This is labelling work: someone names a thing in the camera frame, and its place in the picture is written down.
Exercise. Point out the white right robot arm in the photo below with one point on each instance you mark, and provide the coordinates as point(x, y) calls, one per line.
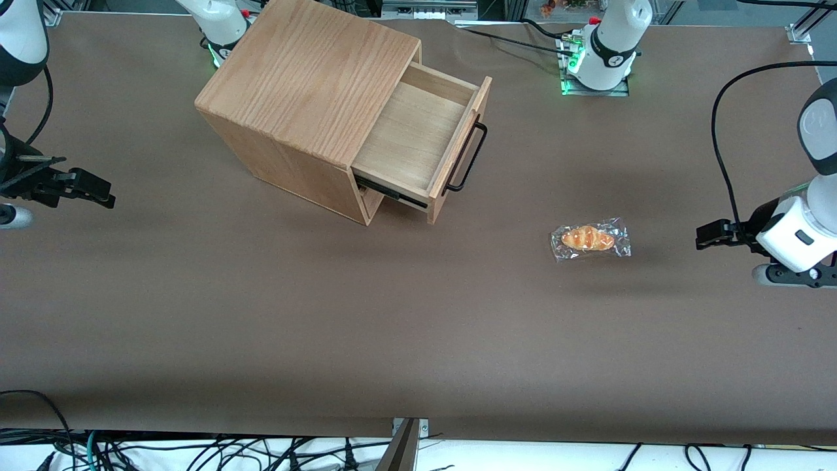
point(219, 19)

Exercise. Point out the wooden drawer cabinet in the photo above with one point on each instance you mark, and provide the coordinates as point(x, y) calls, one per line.
point(307, 72)

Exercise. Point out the plastic wrapped bread roll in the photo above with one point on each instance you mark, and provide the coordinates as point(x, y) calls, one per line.
point(587, 239)

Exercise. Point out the table cover sheet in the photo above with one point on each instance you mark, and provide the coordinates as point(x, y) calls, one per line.
point(418, 314)

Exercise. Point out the metal corner bracket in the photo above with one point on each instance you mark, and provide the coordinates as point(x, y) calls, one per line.
point(53, 14)

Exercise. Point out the aluminium frame profile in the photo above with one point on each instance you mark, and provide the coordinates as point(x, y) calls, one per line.
point(799, 33)

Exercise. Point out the metal table edge bracket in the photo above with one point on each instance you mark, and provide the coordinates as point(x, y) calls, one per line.
point(424, 426)

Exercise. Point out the metal rack frame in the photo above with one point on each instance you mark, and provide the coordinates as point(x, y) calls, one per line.
point(425, 10)

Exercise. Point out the brown camera post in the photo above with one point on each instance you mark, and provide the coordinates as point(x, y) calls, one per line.
point(399, 454)

